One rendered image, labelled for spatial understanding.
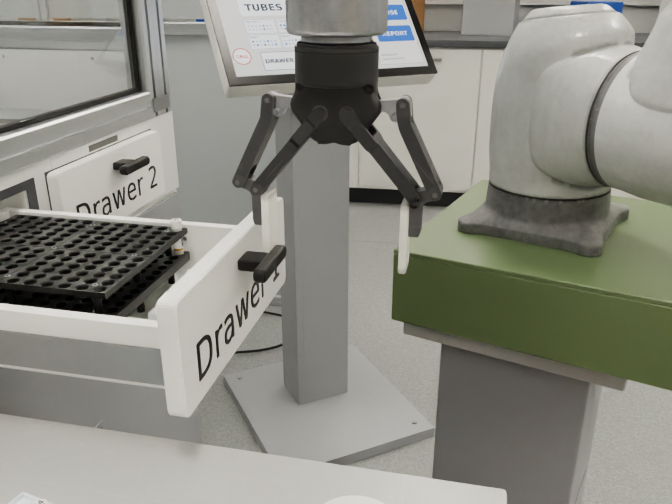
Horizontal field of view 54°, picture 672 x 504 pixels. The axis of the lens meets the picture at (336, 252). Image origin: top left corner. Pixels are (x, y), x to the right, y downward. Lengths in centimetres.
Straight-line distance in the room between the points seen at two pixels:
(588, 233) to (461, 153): 279
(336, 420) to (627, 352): 122
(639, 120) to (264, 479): 50
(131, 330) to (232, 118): 186
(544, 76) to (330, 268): 108
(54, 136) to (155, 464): 50
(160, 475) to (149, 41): 78
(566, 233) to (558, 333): 13
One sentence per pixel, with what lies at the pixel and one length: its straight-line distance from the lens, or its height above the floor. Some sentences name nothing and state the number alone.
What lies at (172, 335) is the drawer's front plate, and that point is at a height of 90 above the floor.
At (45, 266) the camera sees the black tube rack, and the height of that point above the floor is 90.
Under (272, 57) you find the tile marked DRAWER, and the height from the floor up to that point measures 101.
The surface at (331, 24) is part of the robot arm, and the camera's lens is 57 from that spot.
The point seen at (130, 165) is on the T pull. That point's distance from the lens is 102.
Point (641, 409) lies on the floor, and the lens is 218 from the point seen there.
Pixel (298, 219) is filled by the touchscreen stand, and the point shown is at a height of 60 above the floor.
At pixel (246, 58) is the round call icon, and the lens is 148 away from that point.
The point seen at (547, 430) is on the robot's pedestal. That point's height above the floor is 61.
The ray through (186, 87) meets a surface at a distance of 244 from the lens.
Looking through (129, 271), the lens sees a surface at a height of 90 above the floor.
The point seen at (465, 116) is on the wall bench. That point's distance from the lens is 357.
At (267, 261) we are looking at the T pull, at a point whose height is 91.
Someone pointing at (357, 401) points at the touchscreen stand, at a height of 4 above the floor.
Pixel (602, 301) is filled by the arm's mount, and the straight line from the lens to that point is 76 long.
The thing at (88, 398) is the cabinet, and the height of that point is 57.
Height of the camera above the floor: 116
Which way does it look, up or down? 22 degrees down
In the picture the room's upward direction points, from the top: straight up
